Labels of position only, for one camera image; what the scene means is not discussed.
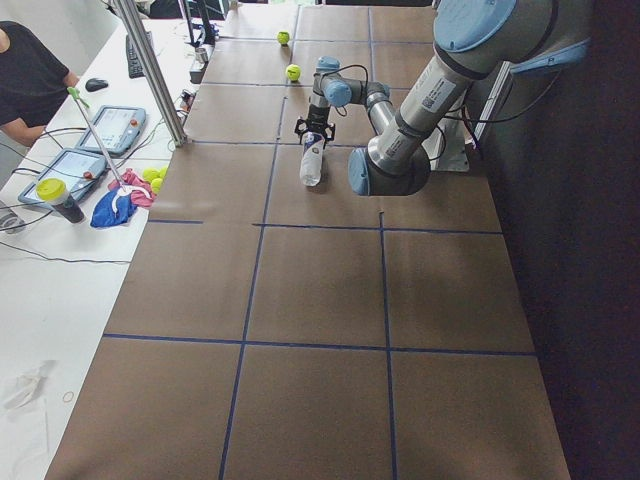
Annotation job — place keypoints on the spare tennis ball on desk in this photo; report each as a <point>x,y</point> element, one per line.
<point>150,174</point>

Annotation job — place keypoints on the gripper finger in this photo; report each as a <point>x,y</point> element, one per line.
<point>329,133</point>
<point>301,128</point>

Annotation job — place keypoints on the teach pendant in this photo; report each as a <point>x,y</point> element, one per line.
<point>78,169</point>
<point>119,127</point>

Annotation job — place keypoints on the aluminium frame post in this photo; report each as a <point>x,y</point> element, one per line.
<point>129,15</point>

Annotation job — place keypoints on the cup with yellow lid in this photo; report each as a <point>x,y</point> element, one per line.
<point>54,192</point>

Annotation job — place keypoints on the yellow tennis ball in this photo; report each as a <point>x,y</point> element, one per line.
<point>293,72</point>
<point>283,37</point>

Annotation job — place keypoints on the white crumpled tissue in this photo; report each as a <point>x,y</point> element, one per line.
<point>20,390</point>

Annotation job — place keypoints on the far teach pendant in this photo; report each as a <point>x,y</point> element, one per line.
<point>119,127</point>

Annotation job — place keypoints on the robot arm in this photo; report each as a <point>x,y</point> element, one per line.
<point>470,39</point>

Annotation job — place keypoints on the small metal cup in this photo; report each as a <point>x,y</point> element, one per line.
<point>201,55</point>

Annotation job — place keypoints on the person in black shirt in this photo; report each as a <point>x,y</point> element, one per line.
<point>34,84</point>

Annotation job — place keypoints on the black computer monitor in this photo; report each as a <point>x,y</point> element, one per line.
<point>207,35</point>

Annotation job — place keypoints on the pink cloth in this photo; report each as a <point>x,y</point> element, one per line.
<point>137,198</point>

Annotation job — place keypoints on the blue cloth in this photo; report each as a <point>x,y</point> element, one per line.
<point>103,215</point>

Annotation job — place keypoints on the black keyboard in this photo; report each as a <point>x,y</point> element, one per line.
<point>134,65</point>

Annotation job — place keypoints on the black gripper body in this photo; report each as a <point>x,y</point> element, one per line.
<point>316,116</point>

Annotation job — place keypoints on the black computer mouse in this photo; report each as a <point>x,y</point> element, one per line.
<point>95,84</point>

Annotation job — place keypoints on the near teach pendant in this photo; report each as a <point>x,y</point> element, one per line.
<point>78,169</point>

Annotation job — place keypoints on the clear tennis ball can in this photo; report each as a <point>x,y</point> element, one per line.
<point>311,162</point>

